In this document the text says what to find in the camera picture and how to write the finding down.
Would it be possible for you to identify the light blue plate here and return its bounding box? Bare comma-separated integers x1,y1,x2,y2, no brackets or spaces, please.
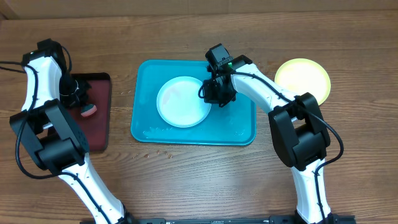
156,76,211,128

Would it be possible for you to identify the yellow plate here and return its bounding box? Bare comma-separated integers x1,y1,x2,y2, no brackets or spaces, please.
274,58,331,105

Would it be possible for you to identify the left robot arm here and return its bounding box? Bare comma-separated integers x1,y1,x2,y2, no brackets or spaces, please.
9,39,136,223

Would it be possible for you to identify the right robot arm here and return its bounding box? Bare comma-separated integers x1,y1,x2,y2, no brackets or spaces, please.
198,44,331,223

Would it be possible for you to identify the teal plastic tray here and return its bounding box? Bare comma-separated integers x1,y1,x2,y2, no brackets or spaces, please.
131,60,256,146

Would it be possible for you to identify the dark red water tray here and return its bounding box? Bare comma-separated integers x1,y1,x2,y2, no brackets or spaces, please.
68,73,112,152

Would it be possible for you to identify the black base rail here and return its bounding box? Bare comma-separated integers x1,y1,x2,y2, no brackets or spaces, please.
119,214,356,224

